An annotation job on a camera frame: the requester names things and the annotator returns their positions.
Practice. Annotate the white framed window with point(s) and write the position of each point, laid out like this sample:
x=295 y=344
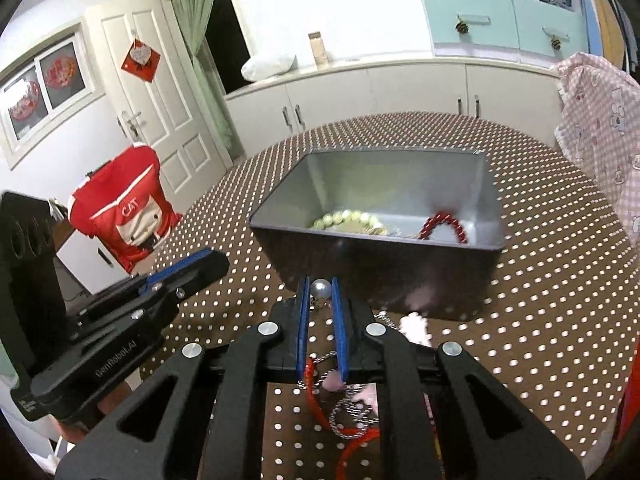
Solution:
x=15 y=145

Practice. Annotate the grey metal box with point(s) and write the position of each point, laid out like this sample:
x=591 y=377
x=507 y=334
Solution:
x=380 y=280

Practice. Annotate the white pillow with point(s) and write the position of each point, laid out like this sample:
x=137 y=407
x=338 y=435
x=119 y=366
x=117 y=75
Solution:
x=267 y=66

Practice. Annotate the teal drawer unit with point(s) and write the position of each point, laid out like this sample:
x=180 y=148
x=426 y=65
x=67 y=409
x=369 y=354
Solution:
x=480 y=5

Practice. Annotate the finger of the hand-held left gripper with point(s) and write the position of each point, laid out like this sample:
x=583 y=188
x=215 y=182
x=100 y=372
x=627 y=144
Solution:
x=170 y=269
x=200 y=272

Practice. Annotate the white low cabinet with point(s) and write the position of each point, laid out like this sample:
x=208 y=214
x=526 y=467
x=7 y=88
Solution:
x=400 y=85

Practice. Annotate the row of hanging clothes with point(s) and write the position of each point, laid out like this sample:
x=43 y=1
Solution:
x=605 y=15

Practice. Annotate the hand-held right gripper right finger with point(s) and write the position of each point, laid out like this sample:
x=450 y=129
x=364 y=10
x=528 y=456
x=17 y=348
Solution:
x=340 y=330

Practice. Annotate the brown polka dot tablecloth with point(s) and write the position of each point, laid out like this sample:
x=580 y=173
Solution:
x=525 y=285

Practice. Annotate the beige jar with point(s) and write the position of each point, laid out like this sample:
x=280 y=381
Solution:
x=318 y=50

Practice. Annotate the pink printed blanket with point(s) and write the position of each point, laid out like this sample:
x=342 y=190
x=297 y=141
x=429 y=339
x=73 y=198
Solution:
x=600 y=110

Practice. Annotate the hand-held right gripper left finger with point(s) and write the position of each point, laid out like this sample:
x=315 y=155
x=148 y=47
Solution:
x=302 y=330

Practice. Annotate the red window decal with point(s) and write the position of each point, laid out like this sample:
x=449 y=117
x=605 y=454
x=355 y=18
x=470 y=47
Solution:
x=22 y=100
x=60 y=70

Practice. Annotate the red diamond door decoration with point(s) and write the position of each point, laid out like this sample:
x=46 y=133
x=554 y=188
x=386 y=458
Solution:
x=140 y=60

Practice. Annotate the green curtain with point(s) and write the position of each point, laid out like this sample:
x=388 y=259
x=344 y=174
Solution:
x=200 y=25

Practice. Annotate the red and white object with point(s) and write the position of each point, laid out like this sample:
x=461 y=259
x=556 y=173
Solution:
x=627 y=400

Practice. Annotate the white panel door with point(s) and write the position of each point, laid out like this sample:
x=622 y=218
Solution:
x=165 y=100

